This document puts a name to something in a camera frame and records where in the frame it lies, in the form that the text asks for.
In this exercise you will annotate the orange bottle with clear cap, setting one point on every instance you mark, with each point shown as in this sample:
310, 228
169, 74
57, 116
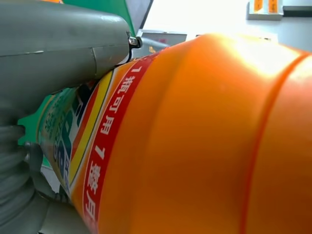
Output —
195, 145

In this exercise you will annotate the green table mat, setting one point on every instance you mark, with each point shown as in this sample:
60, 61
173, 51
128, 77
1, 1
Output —
109, 8

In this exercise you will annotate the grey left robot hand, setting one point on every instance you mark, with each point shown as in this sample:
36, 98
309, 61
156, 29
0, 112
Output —
60, 48

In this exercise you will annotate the red and white sign board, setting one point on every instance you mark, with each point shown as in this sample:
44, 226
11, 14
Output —
165, 37

